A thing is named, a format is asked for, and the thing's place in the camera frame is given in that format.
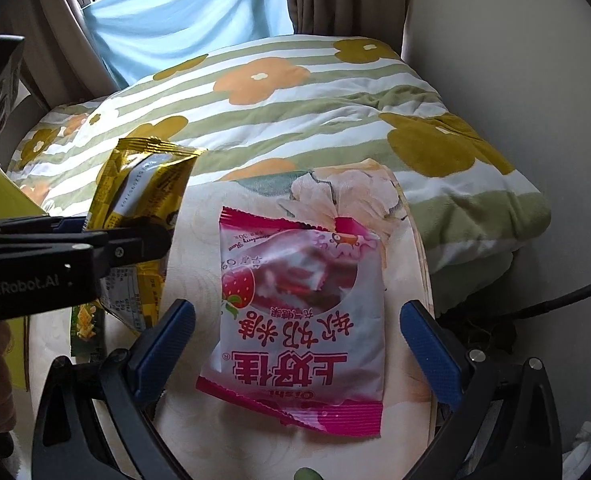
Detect green cardboard box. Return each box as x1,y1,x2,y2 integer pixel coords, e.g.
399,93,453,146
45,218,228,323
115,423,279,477
0,164,51,392

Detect green snack packet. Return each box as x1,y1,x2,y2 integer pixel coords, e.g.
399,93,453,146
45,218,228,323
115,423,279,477
69,302,107,363

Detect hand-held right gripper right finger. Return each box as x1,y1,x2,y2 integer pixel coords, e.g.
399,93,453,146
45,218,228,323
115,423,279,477
399,300,562,480

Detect white cloth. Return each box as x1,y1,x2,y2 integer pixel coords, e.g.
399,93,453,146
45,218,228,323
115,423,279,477
563,420,591,478

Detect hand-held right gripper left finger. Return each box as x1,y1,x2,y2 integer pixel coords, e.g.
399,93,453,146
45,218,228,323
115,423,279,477
32,299,211,480

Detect striped floral blanket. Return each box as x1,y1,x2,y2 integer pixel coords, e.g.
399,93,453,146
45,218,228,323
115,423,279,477
5,35,552,312

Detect yellow snack packet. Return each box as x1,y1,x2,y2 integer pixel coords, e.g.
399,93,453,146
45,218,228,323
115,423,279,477
84,137,209,336

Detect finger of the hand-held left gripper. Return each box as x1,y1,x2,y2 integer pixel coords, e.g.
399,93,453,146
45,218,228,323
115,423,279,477
0,215,88,241
72,221,174,281

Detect black cable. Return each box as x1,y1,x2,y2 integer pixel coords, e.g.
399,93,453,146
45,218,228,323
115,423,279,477
435,269,591,320

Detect pink snack packet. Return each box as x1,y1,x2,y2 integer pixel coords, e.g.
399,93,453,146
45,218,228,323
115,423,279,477
196,205,387,439

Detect light blue cloth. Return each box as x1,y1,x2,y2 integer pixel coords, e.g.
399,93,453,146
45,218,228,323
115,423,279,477
82,0,297,90

